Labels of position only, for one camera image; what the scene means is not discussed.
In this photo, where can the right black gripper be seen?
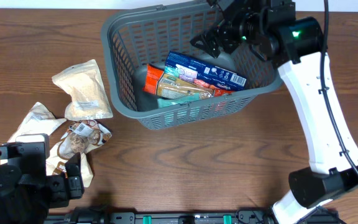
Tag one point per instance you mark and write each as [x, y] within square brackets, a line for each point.
[224, 32]

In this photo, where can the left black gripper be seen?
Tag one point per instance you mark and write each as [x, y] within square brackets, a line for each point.
[56, 196]

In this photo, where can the tissue multipack blue side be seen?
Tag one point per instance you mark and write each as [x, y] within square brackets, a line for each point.
[191, 69]

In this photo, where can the beige paper pouch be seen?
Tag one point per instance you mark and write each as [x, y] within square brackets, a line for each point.
[39, 120]

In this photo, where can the orange cracker sleeve pack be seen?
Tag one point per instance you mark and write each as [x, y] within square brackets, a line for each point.
[159, 83]

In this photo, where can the beige pouch with label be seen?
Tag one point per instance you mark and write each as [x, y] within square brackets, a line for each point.
[84, 84]

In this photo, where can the teal snack packet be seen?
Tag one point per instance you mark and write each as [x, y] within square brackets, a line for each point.
[178, 101]

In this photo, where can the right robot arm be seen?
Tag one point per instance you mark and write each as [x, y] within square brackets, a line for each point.
[297, 49]

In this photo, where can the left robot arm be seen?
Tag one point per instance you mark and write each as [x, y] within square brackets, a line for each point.
[27, 193]

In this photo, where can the brown cookie snack pouch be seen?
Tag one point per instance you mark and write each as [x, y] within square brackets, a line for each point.
[81, 137]

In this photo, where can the grey plastic lattice basket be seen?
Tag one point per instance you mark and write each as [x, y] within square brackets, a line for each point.
[134, 38]

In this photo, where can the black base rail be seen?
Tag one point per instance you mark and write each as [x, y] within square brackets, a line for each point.
[97, 216]

